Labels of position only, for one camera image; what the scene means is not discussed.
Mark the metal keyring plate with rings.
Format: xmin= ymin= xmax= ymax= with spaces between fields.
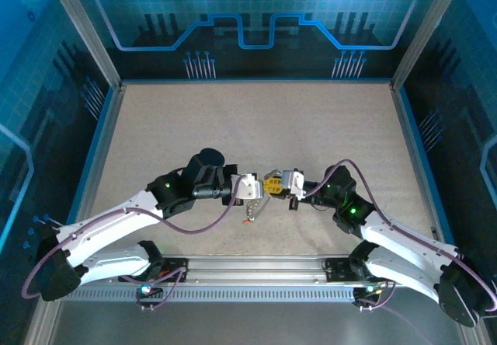
xmin=243 ymin=198 xmax=272 ymax=222

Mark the grey metal shelf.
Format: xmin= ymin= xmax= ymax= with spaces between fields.
xmin=34 ymin=301 xmax=478 ymax=345

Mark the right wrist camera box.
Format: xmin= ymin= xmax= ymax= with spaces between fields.
xmin=280 ymin=169 xmax=307 ymax=200

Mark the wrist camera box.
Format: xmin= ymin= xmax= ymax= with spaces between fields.
xmin=280 ymin=169 xmax=307 ymax=200
xmin=230 ymin=172 xmax=266 ymax=200

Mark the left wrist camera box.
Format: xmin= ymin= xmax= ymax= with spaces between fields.
xmin=230 ymin=172 xmax=266 ymax=200

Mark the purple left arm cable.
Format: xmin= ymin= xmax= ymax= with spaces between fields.
xmin=21 ymin=173 xmax=245 ymax=312

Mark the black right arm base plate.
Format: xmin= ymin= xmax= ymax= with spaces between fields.
xmin=323 ymin=256 xmax=398 ymax=284

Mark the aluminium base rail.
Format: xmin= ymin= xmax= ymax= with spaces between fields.
xmin=50 ymin=254 xmax=465 ymax=286

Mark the aluminium table side rail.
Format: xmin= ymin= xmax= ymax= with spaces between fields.
xmin=389 ymin=82 xmax=454 ymax=256
xmin=65 ymin=82 xmax=126 ymax=256

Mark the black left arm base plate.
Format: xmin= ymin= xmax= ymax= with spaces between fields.
xmin=117 ymin=256 xmax=190 ymax=284

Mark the black controller bracket with light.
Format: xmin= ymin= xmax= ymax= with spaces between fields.
xmin=352 ymin=284 xmax=384 ymax=301
xmin=135 ymin=282 xmax=165 ymax=300

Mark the slotted grey cable duct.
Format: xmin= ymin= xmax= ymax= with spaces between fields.
xmin=61 ymin=285 xmax=454 ymax=304

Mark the aluminium frame post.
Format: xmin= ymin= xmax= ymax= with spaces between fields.
xmin=41 ymin=0 xmax=124 ymax=89
xmin=391 ymin=0 xmax=470 ymax=89

